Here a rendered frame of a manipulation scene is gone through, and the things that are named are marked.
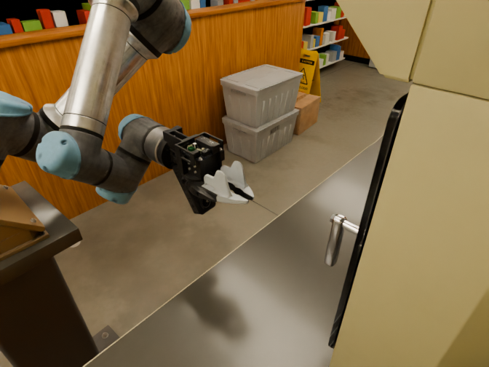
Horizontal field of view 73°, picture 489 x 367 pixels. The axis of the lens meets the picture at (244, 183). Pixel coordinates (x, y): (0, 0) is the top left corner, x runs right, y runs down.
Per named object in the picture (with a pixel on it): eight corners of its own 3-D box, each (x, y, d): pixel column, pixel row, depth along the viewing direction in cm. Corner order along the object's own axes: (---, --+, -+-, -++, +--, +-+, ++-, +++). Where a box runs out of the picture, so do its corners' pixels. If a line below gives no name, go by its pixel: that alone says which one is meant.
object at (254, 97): (300, 109, 297) (305, 72, 278) (256, 132, 261) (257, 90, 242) (265, 98, 320) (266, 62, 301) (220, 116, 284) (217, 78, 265)
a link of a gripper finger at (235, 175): (252, 175, 54) (212, 156, 59) (252, 204, 57) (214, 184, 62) (264, 167, 56) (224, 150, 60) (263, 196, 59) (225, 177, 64)
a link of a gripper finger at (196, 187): (209, 199, 56) (178, 178, 61) (209, 206, 57) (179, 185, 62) (230, 187, 59) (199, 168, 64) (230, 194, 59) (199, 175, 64)
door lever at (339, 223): (352, 285, 46) (361, 274, 47) (367, 234, 40) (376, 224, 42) (319, 264, 49) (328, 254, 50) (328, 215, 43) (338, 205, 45)
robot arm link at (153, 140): (147, 165, 69) (178, 151, 74) (160, 174, 67) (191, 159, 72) (140, 133, 65) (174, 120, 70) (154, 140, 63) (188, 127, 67)
